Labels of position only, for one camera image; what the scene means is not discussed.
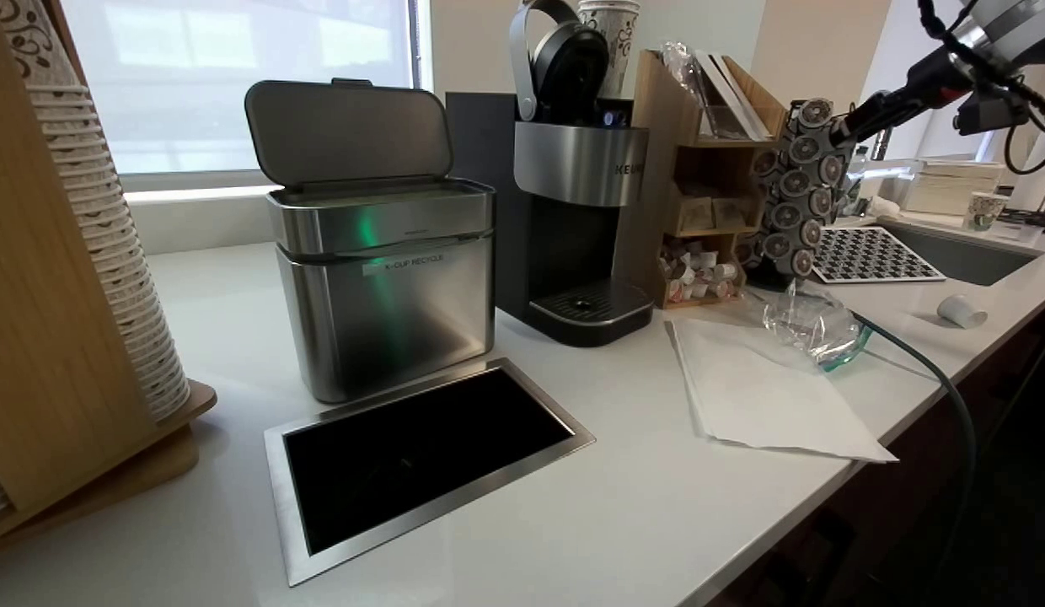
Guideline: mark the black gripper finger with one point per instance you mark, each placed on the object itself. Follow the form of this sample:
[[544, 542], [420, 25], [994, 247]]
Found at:
[[876, 113]]

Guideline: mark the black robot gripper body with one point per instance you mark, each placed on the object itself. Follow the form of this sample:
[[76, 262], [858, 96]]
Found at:
[[940, 79]]

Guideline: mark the black rotating pod rack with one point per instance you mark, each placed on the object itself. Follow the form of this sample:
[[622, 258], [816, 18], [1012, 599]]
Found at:
[[801, 180]]

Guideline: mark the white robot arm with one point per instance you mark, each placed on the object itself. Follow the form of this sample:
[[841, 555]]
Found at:
[[977, 60]]

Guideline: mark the white coffee pod lying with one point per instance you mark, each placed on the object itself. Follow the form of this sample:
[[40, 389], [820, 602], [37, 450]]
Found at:
[[958, 312]]

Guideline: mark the black silver coffee machine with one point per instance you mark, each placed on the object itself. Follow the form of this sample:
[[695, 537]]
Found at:
[[562, 166]]

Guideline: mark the white box by sink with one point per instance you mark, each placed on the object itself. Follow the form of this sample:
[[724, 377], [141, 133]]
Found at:
[[947, 186]]

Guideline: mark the checkerboard calibration board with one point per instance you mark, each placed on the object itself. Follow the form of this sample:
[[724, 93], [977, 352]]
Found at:
[[869, 255]]

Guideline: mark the wooden condiment organizer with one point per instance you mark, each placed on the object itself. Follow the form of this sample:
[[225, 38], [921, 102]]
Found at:
[[700, 193]]

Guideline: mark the clear glass bowl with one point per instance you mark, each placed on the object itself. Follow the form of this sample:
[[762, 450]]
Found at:
[[814, 326]]

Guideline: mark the patterned paper cup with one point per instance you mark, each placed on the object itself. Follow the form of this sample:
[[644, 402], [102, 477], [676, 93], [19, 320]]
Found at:
[[614, 23]]

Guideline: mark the white paper sheet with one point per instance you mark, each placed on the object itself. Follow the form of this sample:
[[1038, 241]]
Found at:
[[744, 389]]

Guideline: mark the stainless steel trash bin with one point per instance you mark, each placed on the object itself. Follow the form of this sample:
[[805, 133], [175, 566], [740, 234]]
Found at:
[[384, 255]]

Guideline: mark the steel framed counter opening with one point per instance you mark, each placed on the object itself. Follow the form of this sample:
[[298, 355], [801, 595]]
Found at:
[[356, 480]]

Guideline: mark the stack of paper cups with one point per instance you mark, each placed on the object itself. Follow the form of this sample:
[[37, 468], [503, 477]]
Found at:
[[77, 150]]

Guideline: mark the wooden cup dispenser stand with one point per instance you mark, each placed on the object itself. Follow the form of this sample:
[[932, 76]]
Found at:
[[71, 419]]

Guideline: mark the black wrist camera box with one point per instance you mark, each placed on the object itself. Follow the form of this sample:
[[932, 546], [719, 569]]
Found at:
[[988, 113]]

